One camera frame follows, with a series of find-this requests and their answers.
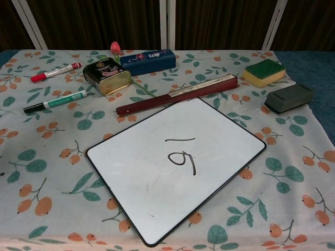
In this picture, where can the white slanted frame post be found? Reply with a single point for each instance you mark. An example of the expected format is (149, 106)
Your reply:
(272, 26)
(28, 23)

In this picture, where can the white whiteboard with black rim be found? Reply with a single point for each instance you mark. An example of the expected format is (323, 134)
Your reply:
(144, 170)

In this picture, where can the red marker pen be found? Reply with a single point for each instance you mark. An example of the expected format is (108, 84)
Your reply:
(52, 73)

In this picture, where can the dark pleated curtain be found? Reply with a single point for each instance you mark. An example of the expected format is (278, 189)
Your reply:
(104, 21)

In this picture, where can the white vertical frame post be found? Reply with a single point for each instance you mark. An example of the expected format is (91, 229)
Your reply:
(167, 23)

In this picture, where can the blue patterned rectangular box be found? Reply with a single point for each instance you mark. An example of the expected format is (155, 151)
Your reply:
(149, 62)

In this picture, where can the pink artificial tulip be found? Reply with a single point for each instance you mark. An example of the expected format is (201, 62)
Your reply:
(115, 47)

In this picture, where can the black and gold tin can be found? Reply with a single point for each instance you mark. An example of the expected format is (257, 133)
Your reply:
(104, 72)

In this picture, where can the green marker pen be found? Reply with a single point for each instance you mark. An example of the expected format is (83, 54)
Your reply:
(60, 101)

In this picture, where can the floral print tablecloth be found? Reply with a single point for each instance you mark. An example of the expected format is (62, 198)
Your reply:
(52, 157)

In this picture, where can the black whiteboard eraser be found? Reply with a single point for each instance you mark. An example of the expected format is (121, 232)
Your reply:
(290, 95)

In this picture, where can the green and yellow sponge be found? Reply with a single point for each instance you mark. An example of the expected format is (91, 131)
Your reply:
(261, 68)

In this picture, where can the dark red folded fan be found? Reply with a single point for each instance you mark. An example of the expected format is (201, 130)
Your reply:
(183, 94)

